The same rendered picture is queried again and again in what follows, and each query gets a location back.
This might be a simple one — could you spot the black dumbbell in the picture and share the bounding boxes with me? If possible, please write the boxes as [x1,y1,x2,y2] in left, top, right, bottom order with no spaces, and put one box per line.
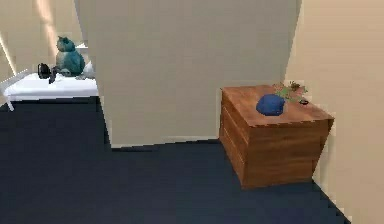
[37,62,62,85]

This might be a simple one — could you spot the green leafy plant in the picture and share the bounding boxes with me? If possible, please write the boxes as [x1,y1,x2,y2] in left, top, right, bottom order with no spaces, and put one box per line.
[272,80,309,104]

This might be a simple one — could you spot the blue round vase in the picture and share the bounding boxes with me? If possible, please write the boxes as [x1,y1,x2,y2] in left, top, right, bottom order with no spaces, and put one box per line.
[255,93,287,117]

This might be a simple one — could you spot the brown wooden chest of drawers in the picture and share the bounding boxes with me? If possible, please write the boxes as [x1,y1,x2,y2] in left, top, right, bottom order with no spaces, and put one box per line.
[218,84,335,190]

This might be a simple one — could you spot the white pillow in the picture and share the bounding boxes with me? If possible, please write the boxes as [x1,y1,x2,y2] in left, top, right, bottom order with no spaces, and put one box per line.
[75,60,96,81]

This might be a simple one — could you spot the teal plush toy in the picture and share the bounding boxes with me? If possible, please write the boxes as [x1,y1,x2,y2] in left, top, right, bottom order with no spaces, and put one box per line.
[54,35,86,78]

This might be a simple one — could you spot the white bed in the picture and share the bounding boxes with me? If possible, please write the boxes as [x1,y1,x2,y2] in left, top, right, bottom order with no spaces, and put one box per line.
[0,68,100,112]

